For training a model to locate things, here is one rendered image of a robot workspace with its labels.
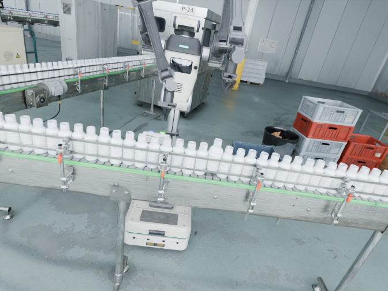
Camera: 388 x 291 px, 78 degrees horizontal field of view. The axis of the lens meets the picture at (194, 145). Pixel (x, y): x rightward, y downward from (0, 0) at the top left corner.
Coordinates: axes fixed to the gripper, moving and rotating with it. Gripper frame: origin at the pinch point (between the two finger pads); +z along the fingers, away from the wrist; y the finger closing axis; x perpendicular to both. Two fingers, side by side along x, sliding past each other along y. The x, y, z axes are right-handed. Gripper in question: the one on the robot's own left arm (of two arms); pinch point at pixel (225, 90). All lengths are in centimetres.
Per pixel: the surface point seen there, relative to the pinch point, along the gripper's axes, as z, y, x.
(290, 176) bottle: 33, -16, -39
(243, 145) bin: 47, 45, -31
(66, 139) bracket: 29, -21, 69
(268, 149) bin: 47, 45, -50
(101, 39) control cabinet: 36, 604, 269
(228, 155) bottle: 26.7, -16.4, -5.5
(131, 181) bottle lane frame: 46, -21, 39
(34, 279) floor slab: 140, -14, 100
